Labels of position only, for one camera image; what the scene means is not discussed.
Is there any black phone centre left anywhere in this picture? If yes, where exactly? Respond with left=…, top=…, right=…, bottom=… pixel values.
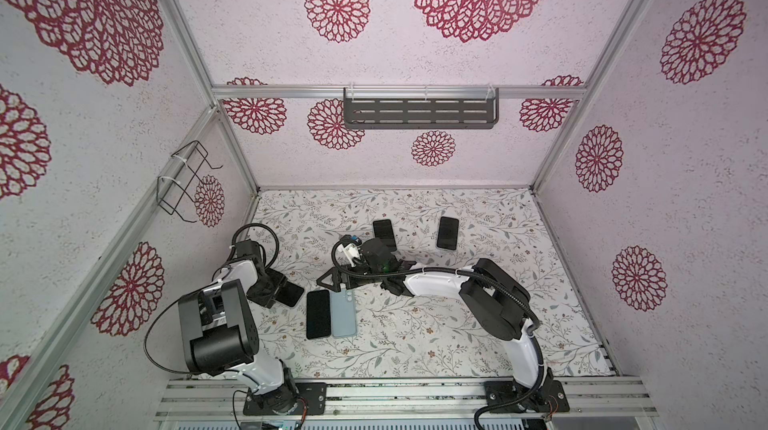
left=372, top=219, right=397, bottom=251

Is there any black phone removed from case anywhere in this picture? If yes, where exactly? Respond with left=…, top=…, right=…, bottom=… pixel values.
left=305, top=289, right=332, bottom=340

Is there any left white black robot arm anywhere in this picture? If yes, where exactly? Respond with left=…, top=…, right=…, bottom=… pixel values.
left=177, top=240, right=300, bottom=414

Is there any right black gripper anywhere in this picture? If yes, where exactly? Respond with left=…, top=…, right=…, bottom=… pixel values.
left=317, top=262, right=387, bottom=293

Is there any black smartphone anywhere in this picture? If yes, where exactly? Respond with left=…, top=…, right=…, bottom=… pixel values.
left=436, top=216, right=460, bottom=250

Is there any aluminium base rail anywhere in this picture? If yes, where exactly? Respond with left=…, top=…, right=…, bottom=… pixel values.
left=152, top=376, right=659, bottom=423

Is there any light blue phone case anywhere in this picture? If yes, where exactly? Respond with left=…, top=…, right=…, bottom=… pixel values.
left=330, top=289, right=357, bottom=338

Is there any black phone bottom left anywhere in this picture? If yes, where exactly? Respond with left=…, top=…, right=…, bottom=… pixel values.
left=275, top=281, right=305, bottom=308

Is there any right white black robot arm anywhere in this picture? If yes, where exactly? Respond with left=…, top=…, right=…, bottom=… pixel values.
left=316, top=235, right=548, bottom=393

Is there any black phone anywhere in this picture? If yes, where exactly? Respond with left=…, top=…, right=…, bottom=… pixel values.
left=372, top=219, right=397, bottom=251
left=275, top=281, right=305, bottom=308

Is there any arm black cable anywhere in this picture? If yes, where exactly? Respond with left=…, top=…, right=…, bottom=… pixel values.
left=329, top=236, right=548, bottom=430
left=142, top=222, right=281, bottom=377

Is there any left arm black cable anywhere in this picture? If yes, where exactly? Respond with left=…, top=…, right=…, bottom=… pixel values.
left=142, top=222, right=281, bottom=377

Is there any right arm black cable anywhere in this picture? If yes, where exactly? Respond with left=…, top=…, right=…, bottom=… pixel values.
left=329, top=236, right=548, bottom=430

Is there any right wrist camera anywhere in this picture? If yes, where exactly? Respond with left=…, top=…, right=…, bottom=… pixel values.
left=339, top=234, right=363, bottom=266

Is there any black wire wall basket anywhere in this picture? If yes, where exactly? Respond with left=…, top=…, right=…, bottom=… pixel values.
left=155, top=140, right=225, bottom=227

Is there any grey slotted wall shelf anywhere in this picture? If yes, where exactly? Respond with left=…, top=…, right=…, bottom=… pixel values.
left=342, top=88, right=499, bottom=130

